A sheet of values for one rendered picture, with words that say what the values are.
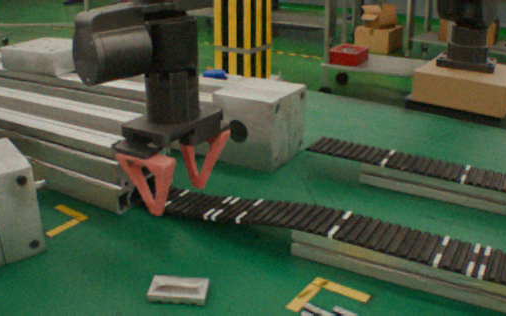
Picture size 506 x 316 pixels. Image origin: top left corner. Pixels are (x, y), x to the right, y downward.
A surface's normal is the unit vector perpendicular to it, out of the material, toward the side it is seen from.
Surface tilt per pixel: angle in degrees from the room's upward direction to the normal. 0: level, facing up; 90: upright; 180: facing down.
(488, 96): 90
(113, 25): 90
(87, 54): 90
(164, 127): 0
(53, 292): 0
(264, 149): 90
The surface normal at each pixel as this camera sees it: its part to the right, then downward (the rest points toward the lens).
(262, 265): 0.00, -0.93
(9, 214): 0.62, 0.29
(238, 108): -0.51, 0.33
